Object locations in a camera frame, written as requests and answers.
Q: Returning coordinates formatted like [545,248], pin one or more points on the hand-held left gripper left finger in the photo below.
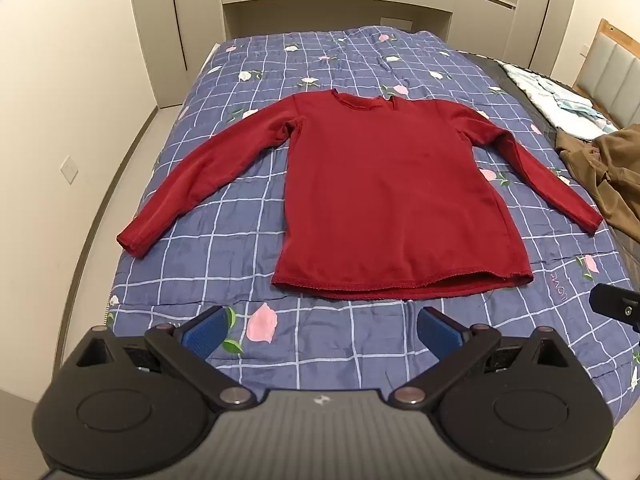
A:
[205,332]

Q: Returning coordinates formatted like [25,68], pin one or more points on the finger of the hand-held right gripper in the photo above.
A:
[615,302]

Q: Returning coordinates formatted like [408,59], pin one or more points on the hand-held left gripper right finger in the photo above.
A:
[440,332]

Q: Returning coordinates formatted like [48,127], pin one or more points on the red long-sleeve shirt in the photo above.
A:
[385,195]

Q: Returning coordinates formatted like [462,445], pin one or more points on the blue checked floral quilt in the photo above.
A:
[225,230]

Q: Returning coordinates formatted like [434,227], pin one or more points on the brown garment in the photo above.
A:
[607,170]

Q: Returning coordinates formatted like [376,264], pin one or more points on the light printed blanket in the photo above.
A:
[555,97]

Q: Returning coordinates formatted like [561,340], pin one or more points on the padded wooden headboard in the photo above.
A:
[612,72]

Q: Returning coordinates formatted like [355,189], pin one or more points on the beige narrow wardrobe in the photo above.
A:
[550,15]

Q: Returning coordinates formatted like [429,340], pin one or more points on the beige tall wardrobe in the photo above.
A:
[172,25]

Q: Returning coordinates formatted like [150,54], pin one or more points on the white wall socket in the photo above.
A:
[69,169]

